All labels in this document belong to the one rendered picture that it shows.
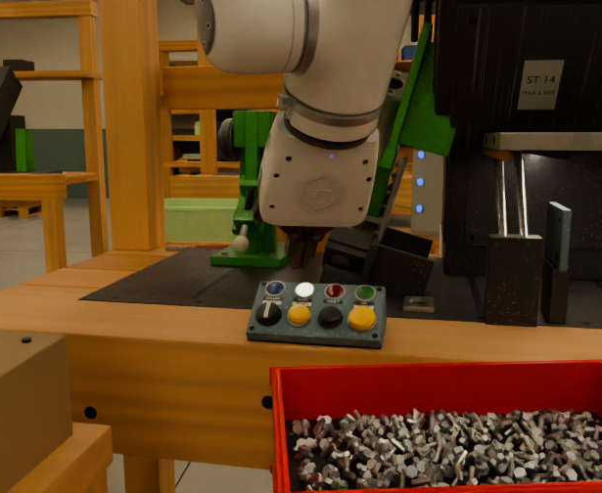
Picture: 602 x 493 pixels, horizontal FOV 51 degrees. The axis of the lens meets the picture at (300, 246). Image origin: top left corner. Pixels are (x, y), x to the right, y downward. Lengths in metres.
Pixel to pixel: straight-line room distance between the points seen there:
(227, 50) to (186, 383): 0.42
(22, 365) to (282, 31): 0.33
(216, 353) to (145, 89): 0.79
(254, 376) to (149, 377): 0.13
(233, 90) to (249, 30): 0.96
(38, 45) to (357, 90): 12.16
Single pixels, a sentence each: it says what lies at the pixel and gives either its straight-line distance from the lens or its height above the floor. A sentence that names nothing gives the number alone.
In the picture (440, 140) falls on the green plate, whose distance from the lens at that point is 0.88.
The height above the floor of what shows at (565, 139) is 1.12.
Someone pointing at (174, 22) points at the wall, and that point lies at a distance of 11.63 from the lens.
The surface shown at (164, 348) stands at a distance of 0.74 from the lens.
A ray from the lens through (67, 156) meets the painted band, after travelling 12.30.
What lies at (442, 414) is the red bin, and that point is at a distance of 0.60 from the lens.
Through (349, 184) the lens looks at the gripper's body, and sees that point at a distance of 0.56.
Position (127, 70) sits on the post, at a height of 1.26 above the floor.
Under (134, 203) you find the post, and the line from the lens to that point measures 1.39.
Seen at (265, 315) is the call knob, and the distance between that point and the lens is 0.69.
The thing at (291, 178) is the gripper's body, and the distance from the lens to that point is 0.54.
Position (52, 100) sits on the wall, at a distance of 12.41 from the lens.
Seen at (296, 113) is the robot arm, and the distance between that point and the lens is 0.51.
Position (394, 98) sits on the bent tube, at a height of 1.18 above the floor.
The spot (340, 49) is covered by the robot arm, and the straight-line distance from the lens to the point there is 0.46.
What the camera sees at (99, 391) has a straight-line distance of 0.79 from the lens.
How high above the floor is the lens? 1.13
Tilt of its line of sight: 10 degrees down
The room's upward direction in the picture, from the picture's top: straight up
